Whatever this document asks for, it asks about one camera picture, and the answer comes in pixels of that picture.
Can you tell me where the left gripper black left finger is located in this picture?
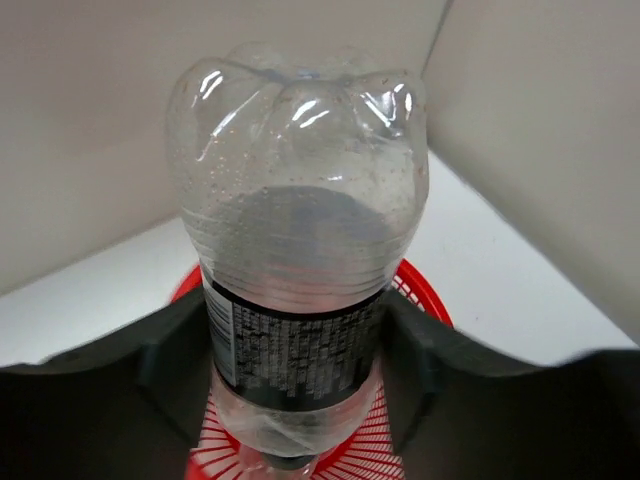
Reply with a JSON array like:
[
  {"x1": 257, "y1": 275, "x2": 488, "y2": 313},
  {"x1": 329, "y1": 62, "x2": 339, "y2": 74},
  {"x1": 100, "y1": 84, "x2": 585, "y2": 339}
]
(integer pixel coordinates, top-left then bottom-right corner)
[{"x1": 1, "y1": 288, "x2": 211, "y2": 479}]

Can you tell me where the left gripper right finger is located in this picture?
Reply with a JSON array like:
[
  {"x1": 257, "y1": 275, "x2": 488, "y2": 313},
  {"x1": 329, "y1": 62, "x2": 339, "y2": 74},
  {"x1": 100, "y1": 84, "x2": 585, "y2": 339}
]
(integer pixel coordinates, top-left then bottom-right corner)
[{"x1": 380, "y1": 292, "x2": 639, "y2": 479}]

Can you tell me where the small bottle black label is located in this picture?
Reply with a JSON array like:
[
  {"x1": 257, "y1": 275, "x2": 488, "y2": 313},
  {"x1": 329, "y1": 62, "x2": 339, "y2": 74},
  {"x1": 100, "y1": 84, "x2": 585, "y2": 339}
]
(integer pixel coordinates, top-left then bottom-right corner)
[{"x1": 165, "y1": 44, "x2": 429, "y2": 475}]

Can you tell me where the red mesh plastic bin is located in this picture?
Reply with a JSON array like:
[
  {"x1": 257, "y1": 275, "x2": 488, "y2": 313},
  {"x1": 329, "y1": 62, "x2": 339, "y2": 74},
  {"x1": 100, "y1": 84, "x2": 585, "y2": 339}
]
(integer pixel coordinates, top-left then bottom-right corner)
[{"x1": 172, "y1": 260, "x2": 453, "y2": 480}]

